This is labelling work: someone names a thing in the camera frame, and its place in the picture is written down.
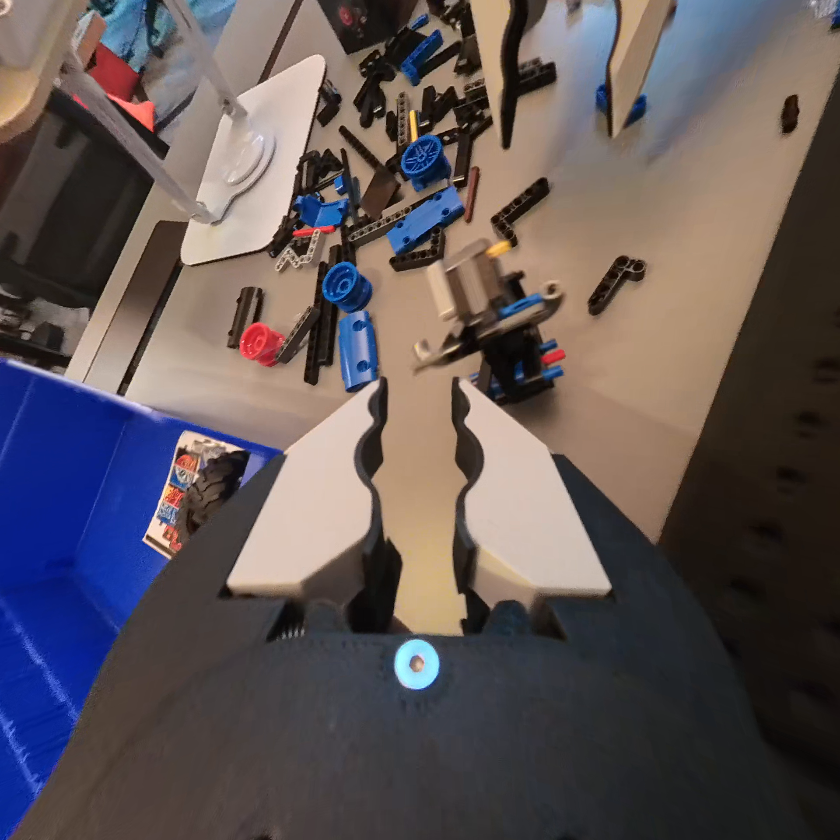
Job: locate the brown axle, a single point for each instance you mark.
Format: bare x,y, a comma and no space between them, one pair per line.
472,193

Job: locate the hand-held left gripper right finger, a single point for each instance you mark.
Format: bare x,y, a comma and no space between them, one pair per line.
538,525

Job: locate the black large L beam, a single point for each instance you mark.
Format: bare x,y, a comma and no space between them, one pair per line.
518,203

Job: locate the pile of black beams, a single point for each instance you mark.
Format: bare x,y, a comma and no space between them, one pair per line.
321,341

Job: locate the black toy chassis assembly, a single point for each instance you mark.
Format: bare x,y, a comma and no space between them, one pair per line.
466,282

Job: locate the black pin connector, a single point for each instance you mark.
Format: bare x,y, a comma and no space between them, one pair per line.
790,115

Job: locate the blue hinged panel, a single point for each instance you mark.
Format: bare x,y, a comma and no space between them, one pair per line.
321,213

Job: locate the blue wheel rim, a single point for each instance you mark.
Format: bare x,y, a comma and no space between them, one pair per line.
344,285
423,157

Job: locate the red axle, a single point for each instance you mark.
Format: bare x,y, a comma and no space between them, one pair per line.
315,232

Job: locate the black rubber tire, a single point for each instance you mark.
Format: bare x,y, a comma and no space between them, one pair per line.
216,485

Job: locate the dark grey thin beam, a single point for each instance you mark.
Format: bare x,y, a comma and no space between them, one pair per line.
374,226

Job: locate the black small L beam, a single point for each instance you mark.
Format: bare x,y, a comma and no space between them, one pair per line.
610,289

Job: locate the grey desk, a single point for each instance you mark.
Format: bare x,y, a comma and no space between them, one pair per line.
656,197

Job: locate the red wheel rim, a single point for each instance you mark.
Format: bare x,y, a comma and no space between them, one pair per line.
259,342

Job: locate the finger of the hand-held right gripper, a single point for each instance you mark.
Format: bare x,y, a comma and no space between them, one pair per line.
489,39
646,39

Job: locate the blue tagged plastic bin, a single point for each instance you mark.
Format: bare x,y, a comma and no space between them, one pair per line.
65,525

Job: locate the black rubber tyres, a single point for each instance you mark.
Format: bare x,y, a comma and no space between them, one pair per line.
167,512

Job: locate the monster truck toy set box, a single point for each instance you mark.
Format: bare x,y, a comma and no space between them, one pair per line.
367,26

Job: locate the blue small L beam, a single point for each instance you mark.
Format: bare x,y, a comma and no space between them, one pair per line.
635,111

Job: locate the light grey L beam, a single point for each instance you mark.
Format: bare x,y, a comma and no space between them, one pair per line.
287,260
310,244

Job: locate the blue large L beam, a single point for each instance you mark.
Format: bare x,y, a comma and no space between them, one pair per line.
420,59

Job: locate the black flat tile bar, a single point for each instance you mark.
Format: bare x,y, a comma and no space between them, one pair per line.
463,161

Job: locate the black cylindrical panel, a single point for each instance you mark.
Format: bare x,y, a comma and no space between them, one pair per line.
244,315

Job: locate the blue flat panel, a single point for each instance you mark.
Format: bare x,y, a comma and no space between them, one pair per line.
426,220
358,351

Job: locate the book stand with white base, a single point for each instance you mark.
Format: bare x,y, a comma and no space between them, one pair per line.
262,164

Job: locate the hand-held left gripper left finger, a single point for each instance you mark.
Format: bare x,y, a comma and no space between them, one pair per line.
302,525

